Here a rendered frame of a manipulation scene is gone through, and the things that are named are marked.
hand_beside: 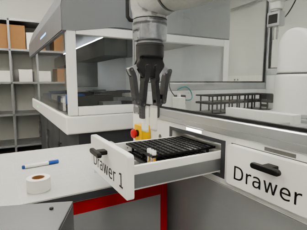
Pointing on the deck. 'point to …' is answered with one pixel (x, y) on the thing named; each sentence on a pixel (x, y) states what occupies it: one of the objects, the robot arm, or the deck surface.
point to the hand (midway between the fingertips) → (149, 118)
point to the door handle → (128, 11)
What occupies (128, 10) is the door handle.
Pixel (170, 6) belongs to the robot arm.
